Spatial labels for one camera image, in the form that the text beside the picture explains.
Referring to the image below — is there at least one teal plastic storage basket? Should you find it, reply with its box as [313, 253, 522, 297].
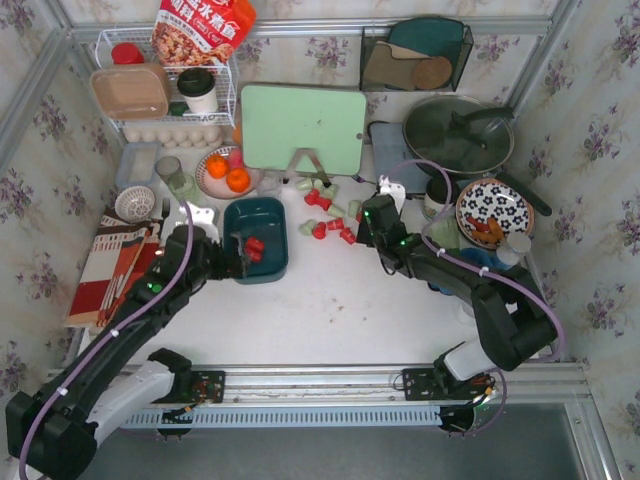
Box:
[223, 197, 289, 285]

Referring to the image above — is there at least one red capped jar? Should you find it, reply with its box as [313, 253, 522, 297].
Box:
[111, 42, 145, 65]

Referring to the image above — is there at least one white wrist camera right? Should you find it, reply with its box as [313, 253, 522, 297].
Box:
[378, 175, 406, 213]

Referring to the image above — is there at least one blue cloth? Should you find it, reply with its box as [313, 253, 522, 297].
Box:
[460, 248, 508, 270]

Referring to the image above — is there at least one floral patterned plate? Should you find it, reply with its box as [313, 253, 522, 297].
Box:
[455, 178, 535, 250]

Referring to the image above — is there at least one clear container blue lid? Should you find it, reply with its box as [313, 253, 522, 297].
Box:
[115, 141, 161, 190]

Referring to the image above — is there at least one grey induction cooker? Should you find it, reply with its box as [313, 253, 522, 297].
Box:
[367, 121, 430, 195]

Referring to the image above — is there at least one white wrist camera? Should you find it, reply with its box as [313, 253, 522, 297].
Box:
[378, 175, 406, 213]
[186, 202, 220, 242]

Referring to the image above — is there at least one white strainer basket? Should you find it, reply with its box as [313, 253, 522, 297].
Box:
[114, 186, 156, 223]

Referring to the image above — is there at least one red snack bag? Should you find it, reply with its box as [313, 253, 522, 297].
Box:
[151, 0, 257, 67]

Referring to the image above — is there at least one green glass cup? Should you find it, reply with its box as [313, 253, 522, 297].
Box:
[155, 156, 199, 205]

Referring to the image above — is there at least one brown plastic lunch box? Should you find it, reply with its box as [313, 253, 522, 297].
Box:
[90, 63, 171, 121]

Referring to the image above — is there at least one black pan with glass lid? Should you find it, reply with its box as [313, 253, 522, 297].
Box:
[402, 95, 552, 217]

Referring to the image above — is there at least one green cutting board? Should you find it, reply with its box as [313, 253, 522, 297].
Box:
[240, 84, 367, 176]

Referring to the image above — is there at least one white jar black lid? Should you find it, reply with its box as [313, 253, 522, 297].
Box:
[423, 177, 460, 220]

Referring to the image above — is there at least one red coffee capsule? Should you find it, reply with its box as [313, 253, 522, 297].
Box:
[245, 236, 265, 252]
[246, 250, 263, 263]
[312, 222, 327, 240]
[327, 217, 345, 231]

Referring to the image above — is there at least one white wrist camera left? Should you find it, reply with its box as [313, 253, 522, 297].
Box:
[186, 202, 220, 242]

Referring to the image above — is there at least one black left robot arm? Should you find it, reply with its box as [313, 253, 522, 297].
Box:
[5, 225, 247, 479]

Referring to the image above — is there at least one green glass bottle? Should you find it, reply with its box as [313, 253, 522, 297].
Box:
[429, 217, 460, 250]

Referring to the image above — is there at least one black mesh organizer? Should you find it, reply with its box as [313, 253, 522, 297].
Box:
[359, 16, 474, 92]

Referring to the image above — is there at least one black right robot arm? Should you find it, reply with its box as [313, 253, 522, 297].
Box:
[362, 195, 565, 381]

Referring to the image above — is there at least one white wire rack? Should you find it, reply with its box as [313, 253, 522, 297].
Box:
[88, 27, 239, 132]

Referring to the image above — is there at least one green coffee capsule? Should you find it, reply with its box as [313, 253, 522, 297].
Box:
[298, 219, 317, 236]

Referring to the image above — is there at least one blue jar silver lid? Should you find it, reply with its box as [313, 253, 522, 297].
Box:
[496, 232, 531, 268]

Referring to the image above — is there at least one egg tray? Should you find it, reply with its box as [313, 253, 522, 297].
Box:
[122, 125, 224, 149]

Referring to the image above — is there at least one pink bowl with oranges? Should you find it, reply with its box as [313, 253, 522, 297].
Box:
[195, 146, 263, 200]

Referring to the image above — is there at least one white cup black lid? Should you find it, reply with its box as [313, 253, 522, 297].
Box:
[177, 67, 218, 114]

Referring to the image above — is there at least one silver fork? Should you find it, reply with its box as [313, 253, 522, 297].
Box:
[160, 197, 171, 230]

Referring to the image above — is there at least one striped kitchen towel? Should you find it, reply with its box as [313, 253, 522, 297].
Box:
[65, 209, 162, 329]

